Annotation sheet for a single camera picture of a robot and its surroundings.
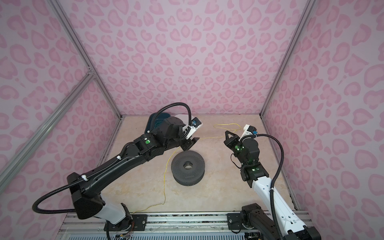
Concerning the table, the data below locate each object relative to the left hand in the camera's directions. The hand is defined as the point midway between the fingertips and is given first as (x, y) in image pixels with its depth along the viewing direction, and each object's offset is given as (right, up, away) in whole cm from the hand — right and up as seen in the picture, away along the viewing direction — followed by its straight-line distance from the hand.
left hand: (195, 130), depth 69 cm
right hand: (+15, 0, +4) cm, 15 cm away
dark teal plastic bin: (-29, +5, +44) cm, 53 cm away
